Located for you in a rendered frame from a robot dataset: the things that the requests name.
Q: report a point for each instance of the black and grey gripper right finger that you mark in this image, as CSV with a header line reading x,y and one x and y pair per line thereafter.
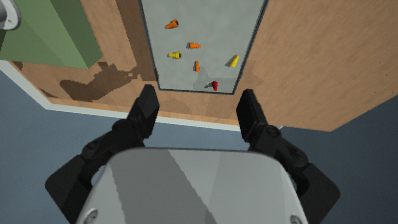
x,y
316,192

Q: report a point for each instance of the yellow wire connector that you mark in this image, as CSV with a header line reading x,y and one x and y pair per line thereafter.
x,y
234,61
176,55

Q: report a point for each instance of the grey rectangular case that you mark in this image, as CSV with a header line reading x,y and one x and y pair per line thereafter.
x,y
223,28

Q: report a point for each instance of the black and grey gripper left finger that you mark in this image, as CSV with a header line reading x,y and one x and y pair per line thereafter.
x,y
71,185

